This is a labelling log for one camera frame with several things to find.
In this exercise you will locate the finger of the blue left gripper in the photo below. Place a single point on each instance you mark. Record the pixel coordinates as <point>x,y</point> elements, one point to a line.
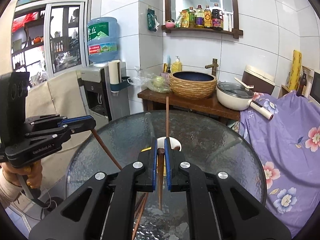
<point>87,120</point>
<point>78,128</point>

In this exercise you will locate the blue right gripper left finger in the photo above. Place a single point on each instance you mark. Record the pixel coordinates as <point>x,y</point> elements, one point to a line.
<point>154,163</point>

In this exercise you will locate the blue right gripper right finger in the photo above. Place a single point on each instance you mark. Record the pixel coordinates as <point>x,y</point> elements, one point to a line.
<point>168,151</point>

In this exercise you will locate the brown wooden chopstick three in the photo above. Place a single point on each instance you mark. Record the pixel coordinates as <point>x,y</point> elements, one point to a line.
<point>160,165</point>

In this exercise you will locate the yellow duck mug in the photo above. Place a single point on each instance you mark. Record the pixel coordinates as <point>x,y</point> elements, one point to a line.
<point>174,143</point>

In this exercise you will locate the brown wooden chopstick two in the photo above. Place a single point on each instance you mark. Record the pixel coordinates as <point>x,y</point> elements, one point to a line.
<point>107,151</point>

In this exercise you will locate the brown wooden chopstick four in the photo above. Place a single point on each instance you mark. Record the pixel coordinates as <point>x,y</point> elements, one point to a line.
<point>141,210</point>

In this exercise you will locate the brown wooden chopstick one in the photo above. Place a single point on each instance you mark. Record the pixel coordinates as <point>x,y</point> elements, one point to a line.
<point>167,117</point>

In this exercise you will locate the water dispenser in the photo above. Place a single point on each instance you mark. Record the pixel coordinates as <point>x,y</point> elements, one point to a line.
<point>103,104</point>

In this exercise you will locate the round glass table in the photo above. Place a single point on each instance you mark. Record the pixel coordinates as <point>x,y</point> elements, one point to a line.
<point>205,142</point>

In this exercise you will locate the white paper cup stack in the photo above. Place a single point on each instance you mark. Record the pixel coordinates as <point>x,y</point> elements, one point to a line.
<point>114,72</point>

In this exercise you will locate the plastic bag with vegetables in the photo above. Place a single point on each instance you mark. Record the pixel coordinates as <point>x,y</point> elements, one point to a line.
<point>151,78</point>

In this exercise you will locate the woven basin sink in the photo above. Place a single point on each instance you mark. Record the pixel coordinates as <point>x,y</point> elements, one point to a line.
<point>192,85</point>

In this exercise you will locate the yellow soap dispenser bottle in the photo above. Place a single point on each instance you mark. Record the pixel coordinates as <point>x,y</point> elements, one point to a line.
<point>176,65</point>

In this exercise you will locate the white pan with lid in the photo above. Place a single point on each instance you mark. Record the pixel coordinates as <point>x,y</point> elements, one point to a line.
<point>239,96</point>

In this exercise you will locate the blue water jug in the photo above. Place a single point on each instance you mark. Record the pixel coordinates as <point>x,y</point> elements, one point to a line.
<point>102,40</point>

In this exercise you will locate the bronze faucet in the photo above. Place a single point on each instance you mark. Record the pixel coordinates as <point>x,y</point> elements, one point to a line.
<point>213,66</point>

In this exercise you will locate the green hanging packet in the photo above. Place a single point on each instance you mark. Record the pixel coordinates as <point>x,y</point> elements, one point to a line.
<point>152,20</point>

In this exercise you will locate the brown white rice cooker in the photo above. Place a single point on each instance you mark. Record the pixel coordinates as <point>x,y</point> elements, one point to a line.
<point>262,81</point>

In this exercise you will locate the purple floral cloth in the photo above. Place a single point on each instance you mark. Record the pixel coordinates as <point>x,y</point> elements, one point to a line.
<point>288,148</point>

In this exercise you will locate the yellow label oil bottle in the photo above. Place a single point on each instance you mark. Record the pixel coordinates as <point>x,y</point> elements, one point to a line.
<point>207,16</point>

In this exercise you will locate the dark soy sauce bottle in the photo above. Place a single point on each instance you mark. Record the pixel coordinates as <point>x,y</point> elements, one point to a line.
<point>217,17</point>

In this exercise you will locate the brown glass bottle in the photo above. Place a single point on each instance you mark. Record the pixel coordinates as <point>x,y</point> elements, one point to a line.
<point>302,84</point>

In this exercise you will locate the yellow wrap roll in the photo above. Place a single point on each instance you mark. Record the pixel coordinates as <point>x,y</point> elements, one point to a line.
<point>295,70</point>

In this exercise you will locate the white microwave oven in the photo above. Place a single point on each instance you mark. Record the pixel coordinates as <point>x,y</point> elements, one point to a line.
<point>315,87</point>

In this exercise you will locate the dark wooden wall shelf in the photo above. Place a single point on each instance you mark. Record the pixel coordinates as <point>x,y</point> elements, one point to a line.
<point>187,15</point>

